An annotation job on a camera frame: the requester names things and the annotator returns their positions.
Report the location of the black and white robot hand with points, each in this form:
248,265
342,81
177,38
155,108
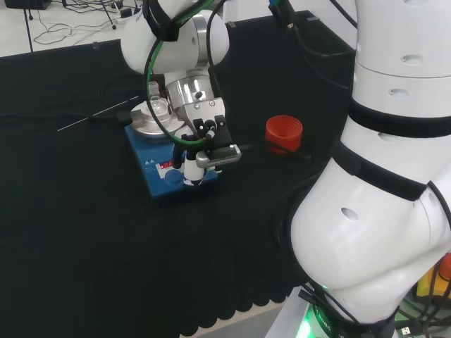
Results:
192,170

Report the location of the heater with blue base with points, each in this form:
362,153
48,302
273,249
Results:
165,181

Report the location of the clear round-bottom glass flask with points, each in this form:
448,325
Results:
157,104

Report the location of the thin glass rod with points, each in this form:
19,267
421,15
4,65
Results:
95,113

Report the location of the black bench cloth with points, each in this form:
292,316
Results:
105,246

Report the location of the black tripod pole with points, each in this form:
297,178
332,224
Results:
29,24

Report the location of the yellow stop button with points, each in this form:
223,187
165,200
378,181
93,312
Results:
435,278

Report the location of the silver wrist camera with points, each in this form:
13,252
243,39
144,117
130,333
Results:
220,156

